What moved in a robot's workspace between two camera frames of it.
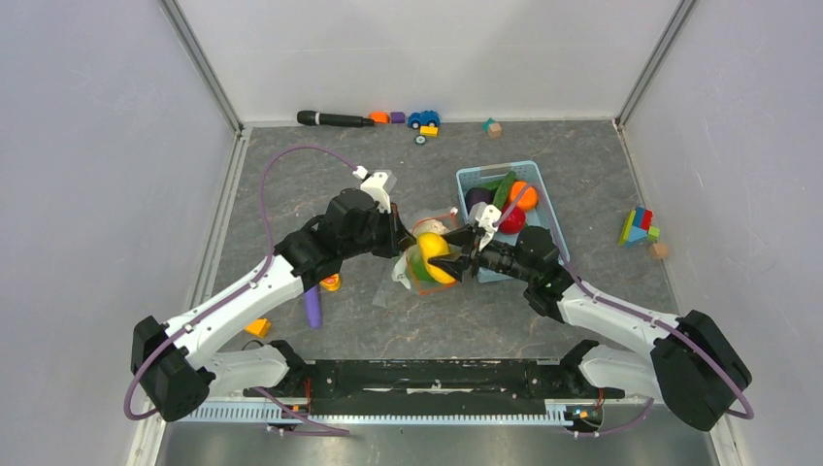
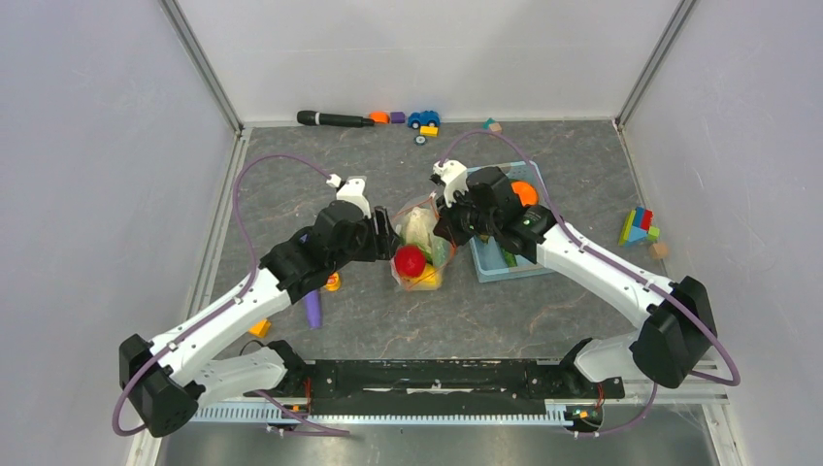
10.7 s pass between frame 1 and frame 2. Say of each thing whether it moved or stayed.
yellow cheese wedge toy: stayed
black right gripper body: moved
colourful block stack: stayed
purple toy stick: stayed
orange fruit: stayed
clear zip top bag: moved
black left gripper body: stayed
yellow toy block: stayed
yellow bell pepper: moved
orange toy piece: stayed
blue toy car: stayed
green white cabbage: moved
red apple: moved
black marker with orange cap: stayed
